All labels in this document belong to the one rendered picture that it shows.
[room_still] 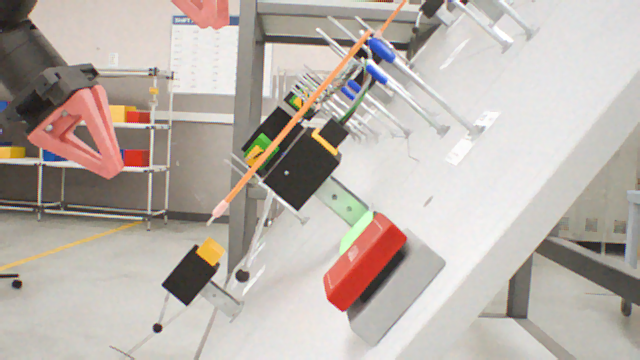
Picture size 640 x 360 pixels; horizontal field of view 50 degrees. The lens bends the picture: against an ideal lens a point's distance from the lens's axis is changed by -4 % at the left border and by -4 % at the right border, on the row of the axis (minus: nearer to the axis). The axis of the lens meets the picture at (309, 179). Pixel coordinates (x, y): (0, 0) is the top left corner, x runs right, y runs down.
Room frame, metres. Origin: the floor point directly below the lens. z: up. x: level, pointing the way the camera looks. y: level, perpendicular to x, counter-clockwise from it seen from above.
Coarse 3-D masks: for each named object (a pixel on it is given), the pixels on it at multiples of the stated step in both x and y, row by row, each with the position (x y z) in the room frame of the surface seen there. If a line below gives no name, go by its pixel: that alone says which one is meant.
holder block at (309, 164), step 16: (304, 144) 0.60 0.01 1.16; (320, 144) 0.60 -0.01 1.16; (288, 160) 0.60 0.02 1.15; (304, 160) 0.60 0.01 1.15; (320, 160) 0.60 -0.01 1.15; (336, 160) 0.60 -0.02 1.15; (272, 176) 0.60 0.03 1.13; (288, 176) 0.60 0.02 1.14; (304, 176) 0.60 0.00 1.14; (320, 176) 0.60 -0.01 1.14; (288, 192) 0.61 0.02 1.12; (304, 192) 0.60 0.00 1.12
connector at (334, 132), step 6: (330, 120) 0.60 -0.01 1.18; (336, 120) 0.61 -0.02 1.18; (324, 126) 0.60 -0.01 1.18; (330, 126) 0.60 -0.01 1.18; (336, 126) 0.60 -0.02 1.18; (342, 126) 0.60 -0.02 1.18; (318, 132) 0.60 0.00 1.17; (324, 132) 0.60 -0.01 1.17; (330, 132) 0.60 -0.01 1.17; (336, 132) 0.60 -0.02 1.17; (342, 132) 0.60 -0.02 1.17; (348, 132) 0.60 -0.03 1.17; (324, 138) 0.60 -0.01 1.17; (330, 138) 0.60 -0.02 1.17; (336, 138) 0.60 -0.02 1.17; (342, 138) 0.60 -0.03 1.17; (330, 144) 0.60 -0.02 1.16; (336, 144) 0.60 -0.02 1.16
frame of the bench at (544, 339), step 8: (480, 312) 1.49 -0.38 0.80; (488, 312) 1.50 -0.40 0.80; (520, 320) 1.44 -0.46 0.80; (528, 320) 1.44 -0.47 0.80; (528, 328) 1.38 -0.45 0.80; (536, 328) 1.38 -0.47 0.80; (536, 336) 1.32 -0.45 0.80; (544, 336) 1.33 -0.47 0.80; (544, 344) 1.27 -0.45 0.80; (552, 344) 1.27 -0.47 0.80; (552, 352) 1.22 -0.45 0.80; (560, 352) 1.23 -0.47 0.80; (568, 352) 1.23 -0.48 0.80
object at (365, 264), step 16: (368, 224) 0.39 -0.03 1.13; (384, 224) 0.36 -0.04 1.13; (368, 240) 0.36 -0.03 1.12; (384, 240) 0.35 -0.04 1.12; (400, 240) 0.35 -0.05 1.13; (352, 256) 0.37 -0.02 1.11; (368, 256) 0.35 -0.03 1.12; (384, 256) 0.35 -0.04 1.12; (400, 256) 0.36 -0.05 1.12; (336, 272) 0.37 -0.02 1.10; (352, 272) 0.35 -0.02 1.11; (368, 272) 0.35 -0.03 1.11; (384, 272) 0.36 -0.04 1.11; (336, 288) 0.35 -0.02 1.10; (352, 288) 0.35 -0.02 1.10; (368, 288) 0.36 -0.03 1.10; (336, 304) 0.35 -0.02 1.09
